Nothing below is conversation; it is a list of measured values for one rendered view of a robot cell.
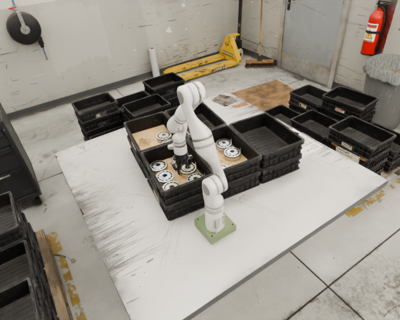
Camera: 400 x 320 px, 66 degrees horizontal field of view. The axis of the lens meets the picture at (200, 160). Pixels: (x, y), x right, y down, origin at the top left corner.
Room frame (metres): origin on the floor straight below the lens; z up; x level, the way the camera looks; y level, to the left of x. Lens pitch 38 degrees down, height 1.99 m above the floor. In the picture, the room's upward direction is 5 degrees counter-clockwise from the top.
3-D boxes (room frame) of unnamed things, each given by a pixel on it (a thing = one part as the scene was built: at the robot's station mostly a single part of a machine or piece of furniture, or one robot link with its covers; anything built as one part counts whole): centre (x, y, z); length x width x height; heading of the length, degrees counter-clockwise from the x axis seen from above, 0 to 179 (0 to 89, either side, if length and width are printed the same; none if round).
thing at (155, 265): (1.60, -0.01, 0.35); 1.60 x 1.60 x 0.70; 30
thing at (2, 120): (2.24, 1.79, 0.45); 0.60 x 0.45 x 0.90; 30
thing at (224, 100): (2.50, -0.26, 0.71); 0.22 x 0.19 x 0.01; 30
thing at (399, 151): (2.19, -1.64, 0.26); 0.40 x 0.30 x 0.23; 30
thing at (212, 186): (1.04, -0.05, 0.99); 0.09 x 0.09 x 0.17; 30
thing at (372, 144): (1.99, -1.29, 0.37); 0.40 x 0.30 x 0.45; 30
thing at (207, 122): (1.85, 0.01, 0.87); 0.40 x 0.30 x 0.11; 23
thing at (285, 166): (1.59, -0.42, 0.76); 0.40 x 0.30 x 0.12; 23
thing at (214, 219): (1.04, -0.05, 0.83); 0.09 x 0.09 x 0.17; 42
